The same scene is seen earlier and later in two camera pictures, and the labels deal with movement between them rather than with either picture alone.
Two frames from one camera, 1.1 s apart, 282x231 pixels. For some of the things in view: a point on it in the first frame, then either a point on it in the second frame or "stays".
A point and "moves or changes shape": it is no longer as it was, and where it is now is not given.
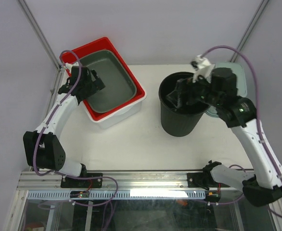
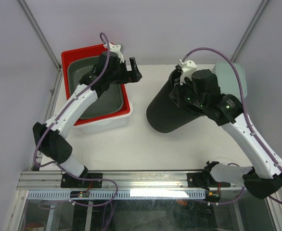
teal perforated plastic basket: x=237 y=69 stays
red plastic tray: x=73 y=58 moves or changes shape
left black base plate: x=71 y=183 stays
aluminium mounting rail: x=117 y=181 stays
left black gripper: x=97 y=85 → x=130 y=76
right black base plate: x=202 y=180 stays
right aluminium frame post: x=249 y=29 stays
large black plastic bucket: x=179 y=121 moves or changes shape
